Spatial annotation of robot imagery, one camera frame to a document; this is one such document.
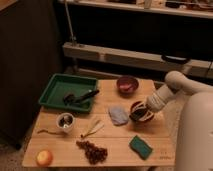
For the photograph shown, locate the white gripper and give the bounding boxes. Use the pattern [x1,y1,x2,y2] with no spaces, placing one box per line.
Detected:
[146,92,167,112]

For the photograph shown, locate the red bowl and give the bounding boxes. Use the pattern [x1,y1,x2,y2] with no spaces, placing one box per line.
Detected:
[129,101,154,122]

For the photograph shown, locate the black eraser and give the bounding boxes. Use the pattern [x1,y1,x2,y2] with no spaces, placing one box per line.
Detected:
[130,104,148,121]

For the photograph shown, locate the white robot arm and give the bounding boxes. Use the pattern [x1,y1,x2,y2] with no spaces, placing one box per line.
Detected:
[145,71,213,171]

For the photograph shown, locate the purple bowl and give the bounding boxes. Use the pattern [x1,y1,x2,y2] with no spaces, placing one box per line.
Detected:
[116,75,139,94]

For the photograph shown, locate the grey blue cloth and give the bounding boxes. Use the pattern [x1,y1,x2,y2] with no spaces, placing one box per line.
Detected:
[108,106,128,126]

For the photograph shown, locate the green sponge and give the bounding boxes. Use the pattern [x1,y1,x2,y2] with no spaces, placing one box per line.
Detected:
[129,136,153,160]

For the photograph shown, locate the white lower shelf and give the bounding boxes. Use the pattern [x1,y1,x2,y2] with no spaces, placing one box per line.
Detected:
[63,42,213,79]

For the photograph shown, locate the bunch of dark grapes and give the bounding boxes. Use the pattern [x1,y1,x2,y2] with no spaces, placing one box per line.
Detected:
[76,141,108,164]

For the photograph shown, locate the green plastic tray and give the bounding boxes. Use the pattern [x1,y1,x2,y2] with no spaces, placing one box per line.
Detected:
[39,74,98,113]

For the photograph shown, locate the black brush in tray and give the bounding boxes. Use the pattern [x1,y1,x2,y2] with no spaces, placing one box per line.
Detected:
[63,90,99,105]

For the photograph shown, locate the thin brown twig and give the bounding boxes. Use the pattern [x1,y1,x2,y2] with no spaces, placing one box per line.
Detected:
[37,129,64,135]

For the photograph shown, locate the orange apple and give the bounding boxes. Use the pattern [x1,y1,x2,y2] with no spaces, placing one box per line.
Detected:
[36,150,53,167]

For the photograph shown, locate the dark cabinet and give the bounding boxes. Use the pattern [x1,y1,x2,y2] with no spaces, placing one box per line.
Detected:
[0,0,62,149]

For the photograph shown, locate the black handle on shelf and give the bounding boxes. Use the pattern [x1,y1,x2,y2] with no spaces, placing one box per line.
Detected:
[161,55,191,64]

